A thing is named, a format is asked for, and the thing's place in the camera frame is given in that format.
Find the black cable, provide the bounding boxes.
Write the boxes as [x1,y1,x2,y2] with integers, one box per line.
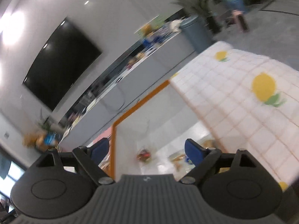
[100,86,127,113]

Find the small red green packet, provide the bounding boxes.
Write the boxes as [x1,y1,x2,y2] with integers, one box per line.
[136,149,153,163]

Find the black wall television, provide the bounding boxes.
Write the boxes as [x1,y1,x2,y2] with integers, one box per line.
[22,16,103,112]

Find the teddy bear picture board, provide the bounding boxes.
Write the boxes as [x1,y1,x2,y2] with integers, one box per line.
[134,14,169,38]

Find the green leafy plant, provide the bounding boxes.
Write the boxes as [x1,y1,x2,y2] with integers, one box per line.
[37,108,52,131]

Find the gold vase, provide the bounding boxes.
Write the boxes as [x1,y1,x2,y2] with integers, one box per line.
[35,133,51,150]

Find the pile of snacks on cabinet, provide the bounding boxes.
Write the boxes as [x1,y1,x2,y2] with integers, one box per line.
[127,51,147,70]

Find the lemon print grid tablecloth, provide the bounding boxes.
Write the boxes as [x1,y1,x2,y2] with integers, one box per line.
[169,41,299,192]

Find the grey blue trash can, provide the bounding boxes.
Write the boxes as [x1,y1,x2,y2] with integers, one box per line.
[178,15,215,53]

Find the orange cardboard box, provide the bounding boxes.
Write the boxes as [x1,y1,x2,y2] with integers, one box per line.
[109,79,226,183]

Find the grey low television cabinet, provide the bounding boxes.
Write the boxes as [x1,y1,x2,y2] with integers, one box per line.
[57,30,198,146]

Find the glass sliding door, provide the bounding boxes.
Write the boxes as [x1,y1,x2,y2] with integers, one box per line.
[0,145,27,213]

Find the dried yellow flowers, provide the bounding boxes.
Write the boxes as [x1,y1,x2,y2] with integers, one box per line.
[22,132,39,148]

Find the pink stool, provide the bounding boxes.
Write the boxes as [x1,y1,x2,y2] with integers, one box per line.
[224,9,249,33]

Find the tall plant in black pot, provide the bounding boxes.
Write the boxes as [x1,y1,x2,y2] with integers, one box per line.
[170,0,223,35]

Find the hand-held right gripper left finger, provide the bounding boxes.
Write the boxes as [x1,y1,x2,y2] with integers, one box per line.
[31,137,115,185]

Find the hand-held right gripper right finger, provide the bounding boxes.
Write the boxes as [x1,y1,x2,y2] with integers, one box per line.
[179,138,262,185]

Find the blue snack bag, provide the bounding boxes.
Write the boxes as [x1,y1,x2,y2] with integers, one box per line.
[43,132,61,145]

